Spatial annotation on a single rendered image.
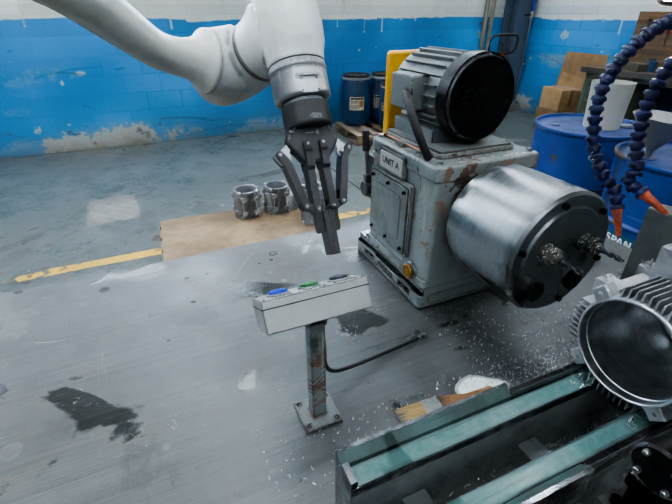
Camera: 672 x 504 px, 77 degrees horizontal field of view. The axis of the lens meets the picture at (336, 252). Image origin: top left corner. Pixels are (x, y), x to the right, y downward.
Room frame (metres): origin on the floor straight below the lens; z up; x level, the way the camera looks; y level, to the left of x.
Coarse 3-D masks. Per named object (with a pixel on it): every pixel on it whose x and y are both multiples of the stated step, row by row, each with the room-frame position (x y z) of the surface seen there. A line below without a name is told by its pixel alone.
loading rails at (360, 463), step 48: (528, 384) 0.48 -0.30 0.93; (576, 384) 0.49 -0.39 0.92; (384, 432) 0.39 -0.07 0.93; (432, 432) 0.40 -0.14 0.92; (480, 432) 0.40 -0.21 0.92; (528, 432) 0.44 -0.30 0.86; (624, 432) 0.40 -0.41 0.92; (336, 480) 0.36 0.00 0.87; (384, 480) 0.33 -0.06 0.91; (432, 480) 0.37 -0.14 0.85; (528, 480) 0.33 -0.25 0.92; (576, 480) 0.32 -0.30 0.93
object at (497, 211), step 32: (480, 192) 0.78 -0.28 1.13; (512, 192) 0.74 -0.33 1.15; (544, 192) 0.71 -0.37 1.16; (576, 192) 0.69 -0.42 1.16; (448, 224) 0.82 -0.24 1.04; (480, 224) 0.73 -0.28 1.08; (512, 224) 0.68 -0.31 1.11; (544, 224) 0.66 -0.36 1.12; (576, 224) 0.69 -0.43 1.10; (480, 256) 0.71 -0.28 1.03; (512, 256) 0.64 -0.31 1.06; (544, 256) 0.65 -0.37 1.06; (576, 256) 0.70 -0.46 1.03; (512, 288) 0.65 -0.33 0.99; (544, 288) 0.67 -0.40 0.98
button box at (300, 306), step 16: (304, 288) 0.53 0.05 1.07; (320, 288) 0.52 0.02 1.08; (336, 288) 0.53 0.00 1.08; (352, 288) 0.54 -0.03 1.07; (368, 288) 0.54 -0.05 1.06; (256, 304) 0.51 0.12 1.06; (272, 304) 0.49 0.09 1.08; (288, 304) 0.50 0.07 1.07; (304, 304) 0.50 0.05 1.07; (320, 304) 0.51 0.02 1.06; (336, 304) 0.52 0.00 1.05; (352, 304) 0.52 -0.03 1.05; (368, 304) 0.53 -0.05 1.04; (272, 320) 0.48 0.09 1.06; (288, 320) 0.48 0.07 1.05; (304, 320) 0.49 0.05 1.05; (320, 320) 0.50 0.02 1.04
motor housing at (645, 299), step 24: (624, 288) 0.49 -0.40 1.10; (648, 288) 0.48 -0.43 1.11; (576, 312) 0.54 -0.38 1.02; (600, 312) 0.54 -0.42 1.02; (624, 312) 0.57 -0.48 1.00; (648, 312) 0.59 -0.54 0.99; (576, 336) 0.53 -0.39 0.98; (600, 336) 0.53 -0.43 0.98; (624, 336) 0.55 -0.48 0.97; (648, 336) 0.56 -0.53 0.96; (600, 360) 0.50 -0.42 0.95; (624, 360) 0.51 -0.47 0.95; (648, 360) 0.52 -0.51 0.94; (600, 384) 0.47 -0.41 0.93; (624, 384) 0.47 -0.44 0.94; (648, 384) 0.46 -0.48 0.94; (624, 408) 0.43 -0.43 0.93
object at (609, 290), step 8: (592, 288) 0.53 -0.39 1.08; (600, 288) 0.52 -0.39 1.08; (608, 288) 0.51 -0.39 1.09; (616, 288) 0.51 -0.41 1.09; (600, 296) 0.51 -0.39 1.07; (608, 296) 0.50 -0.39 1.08; (576, 352) 0.52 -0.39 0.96; (576, 360) 0.51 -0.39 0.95; (648, 408) 0.41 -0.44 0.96; (656, 408) 0.40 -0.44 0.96; (664, 408) 0.40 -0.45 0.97; (648, 416) 0.40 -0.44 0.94; (656, 416) 0.40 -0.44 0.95; (664, 416) 0.39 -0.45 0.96
